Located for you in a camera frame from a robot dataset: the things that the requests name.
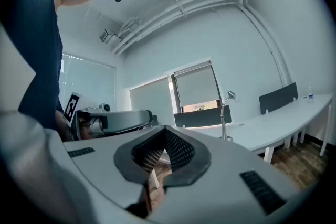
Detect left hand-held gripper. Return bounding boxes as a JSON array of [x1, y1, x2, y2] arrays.
[[62, 91, 154, 141]]

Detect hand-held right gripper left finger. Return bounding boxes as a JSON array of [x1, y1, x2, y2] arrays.
[[46, 125, 166, 218]]

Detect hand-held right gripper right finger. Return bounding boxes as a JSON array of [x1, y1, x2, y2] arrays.
[[154, 125, 300, 224]]

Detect silver desk lamp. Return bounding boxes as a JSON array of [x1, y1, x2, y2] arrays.
[[219, 91, 237, 141]]

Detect person's left forearm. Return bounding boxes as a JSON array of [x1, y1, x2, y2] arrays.
[[55, 109, 73, 143]]

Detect long dark grey desk divider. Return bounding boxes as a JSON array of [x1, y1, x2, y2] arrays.
[[174, 105, 232, 129]]

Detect white roller blind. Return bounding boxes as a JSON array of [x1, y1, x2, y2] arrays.
[[129, 76, 176, 127]]

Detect window with roller blind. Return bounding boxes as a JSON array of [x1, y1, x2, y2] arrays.
[[172, 60, 222, 114]]

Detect white ceiling air unit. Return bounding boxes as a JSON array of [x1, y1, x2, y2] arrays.
[[99, 29, 123, 44]]

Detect person's navy shirt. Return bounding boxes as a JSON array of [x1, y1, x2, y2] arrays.
[[0, 0, 65, 134]]

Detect white wall pipes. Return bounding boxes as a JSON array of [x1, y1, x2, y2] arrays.
[[112, 0, 290, 88]]

